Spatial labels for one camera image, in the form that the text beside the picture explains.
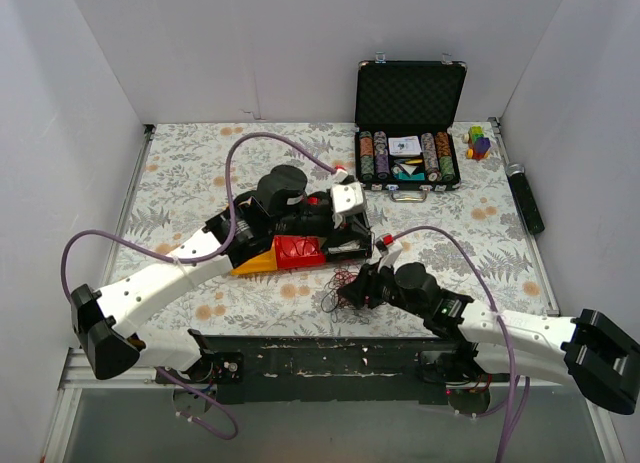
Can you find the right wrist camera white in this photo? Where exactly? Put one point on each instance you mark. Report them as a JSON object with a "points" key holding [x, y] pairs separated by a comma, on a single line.
{"points": [[389, 250]]}

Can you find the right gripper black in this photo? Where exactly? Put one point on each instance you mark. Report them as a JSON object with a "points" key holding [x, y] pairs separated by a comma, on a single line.
{"points": [[370, 284]]}

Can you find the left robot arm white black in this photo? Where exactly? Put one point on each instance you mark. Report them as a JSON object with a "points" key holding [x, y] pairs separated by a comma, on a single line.
{"points": [[276, 226]]}

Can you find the red plastic bin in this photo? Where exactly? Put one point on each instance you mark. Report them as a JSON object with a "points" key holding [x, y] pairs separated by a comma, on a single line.
{"points": [[295, 252]]}

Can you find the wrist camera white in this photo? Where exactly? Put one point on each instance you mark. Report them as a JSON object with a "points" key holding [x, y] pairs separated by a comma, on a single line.
{"points": [[347, 194], [389, 250]]}

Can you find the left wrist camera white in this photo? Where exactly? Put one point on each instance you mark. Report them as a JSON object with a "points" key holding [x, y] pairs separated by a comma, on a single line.
{"points": [[347, 194]]}

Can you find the yellow plastic bin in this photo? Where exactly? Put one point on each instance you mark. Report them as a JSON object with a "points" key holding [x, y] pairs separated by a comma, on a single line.
{"points": [[263, 263]]}

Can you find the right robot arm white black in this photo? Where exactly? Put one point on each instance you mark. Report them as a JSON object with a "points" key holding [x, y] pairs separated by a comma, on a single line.
{"points": [[589, 352]]}

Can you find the aluminium frame rail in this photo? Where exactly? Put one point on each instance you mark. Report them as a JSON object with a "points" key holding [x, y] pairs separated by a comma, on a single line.
{"points": [[78, 374]]}

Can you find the colourful toy block train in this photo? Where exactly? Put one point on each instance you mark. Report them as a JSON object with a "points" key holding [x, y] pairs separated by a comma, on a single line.
{"points": [[478, 144]]}

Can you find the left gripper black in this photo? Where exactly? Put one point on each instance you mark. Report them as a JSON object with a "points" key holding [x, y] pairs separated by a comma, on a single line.
{"points": [[342, 238]]}

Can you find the black cylindrical flashlight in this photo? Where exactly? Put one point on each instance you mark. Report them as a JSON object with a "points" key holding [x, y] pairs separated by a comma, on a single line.
{"points": [[524, 198]]}

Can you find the black poker chip case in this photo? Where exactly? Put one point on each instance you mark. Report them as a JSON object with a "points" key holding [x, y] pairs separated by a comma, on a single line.
{"points": [[407, 98]]}

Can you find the floral table mat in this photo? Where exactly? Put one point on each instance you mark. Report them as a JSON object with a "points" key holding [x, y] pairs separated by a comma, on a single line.
{"points": [[471, 239]]}

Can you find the black plastic bin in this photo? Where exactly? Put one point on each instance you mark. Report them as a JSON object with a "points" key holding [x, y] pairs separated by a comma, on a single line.
{"points": [[351, 241]]}

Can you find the white playing card deck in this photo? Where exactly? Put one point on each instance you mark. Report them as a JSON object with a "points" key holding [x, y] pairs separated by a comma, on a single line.
{"points": [[406, 146]]}

